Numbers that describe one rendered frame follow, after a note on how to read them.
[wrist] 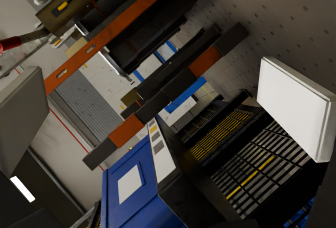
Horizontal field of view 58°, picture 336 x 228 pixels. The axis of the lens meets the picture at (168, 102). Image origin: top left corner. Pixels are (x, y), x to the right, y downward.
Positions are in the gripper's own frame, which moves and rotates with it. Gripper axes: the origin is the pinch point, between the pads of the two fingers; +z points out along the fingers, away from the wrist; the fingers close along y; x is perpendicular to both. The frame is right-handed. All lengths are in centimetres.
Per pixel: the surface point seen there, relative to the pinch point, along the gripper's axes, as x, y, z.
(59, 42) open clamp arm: -15, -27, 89
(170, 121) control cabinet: -383, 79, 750
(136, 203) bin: -23.9, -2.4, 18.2
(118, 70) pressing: -17, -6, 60
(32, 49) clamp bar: -10, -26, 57
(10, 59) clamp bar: -12, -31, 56
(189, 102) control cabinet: -332, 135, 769
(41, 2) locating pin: -1, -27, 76
